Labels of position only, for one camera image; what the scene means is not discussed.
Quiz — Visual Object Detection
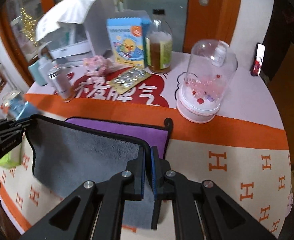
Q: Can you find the white desktop organizer rack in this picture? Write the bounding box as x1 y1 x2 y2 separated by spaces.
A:
42 0 115 61

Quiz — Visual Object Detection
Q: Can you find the orange cream H-pattern blanket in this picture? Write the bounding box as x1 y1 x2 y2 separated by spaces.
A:
0 92 291 239

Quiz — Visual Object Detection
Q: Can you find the white squeeze bottle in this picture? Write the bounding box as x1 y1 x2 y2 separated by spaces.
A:
38 43 55 88

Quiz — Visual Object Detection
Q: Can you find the pink plush toy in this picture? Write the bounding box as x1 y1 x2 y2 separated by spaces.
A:
83 55 114 76

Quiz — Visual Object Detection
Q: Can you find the silver orange drink can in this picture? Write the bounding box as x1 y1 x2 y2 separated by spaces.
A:
48 66 75 102

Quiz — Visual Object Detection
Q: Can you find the wooden glass sliding door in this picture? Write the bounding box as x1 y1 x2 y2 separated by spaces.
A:
0 0 241 90

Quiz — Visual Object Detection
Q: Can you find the foil pill blister pack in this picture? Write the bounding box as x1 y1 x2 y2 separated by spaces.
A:
107 67 151 95

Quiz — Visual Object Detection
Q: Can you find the blue snow globe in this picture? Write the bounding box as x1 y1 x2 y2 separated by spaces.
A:
0 90 39 121

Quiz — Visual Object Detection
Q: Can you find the red white slogan mat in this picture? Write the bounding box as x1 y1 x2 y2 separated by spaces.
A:
52 65 170 108

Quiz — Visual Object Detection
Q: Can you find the green tissue pack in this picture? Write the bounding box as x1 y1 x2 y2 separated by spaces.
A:
0 143 22 169

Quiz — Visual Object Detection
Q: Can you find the purple grey microfibre towel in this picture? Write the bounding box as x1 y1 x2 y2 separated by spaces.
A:
25 114 174 230

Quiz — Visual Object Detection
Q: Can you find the amber liquid glass bottle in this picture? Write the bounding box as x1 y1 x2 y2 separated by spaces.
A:
145 9 173 74

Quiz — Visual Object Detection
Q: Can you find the blue duck carton box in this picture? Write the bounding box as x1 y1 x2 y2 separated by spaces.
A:
107 17 151 69

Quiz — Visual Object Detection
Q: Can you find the white paper bag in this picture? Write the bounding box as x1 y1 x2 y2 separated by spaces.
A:
36 0 97 41

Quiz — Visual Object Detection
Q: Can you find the white pill bottle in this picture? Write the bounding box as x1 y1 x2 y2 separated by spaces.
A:
210 41 229 67

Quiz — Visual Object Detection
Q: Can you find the teal cylindrical humidifier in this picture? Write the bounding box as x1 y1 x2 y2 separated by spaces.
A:
28 61 47 86

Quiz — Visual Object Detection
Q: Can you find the pink dome music box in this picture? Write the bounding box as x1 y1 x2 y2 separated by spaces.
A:
177 40 238 124

